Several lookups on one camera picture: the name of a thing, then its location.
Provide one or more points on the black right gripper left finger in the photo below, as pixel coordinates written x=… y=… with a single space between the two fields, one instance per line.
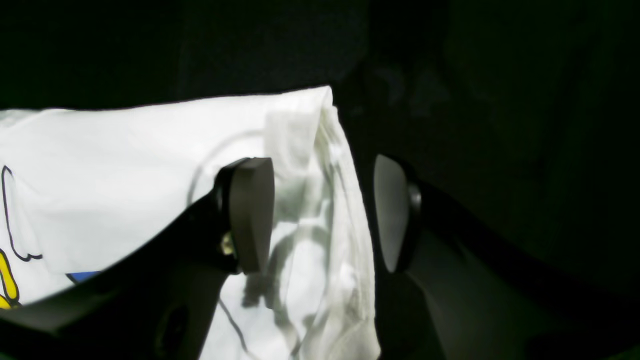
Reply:
x=158 y=303

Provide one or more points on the white printed t-shirt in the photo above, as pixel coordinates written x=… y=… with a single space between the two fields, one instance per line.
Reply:
x=82 y=189

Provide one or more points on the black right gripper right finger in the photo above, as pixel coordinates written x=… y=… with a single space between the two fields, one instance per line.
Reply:
x=487 y=299

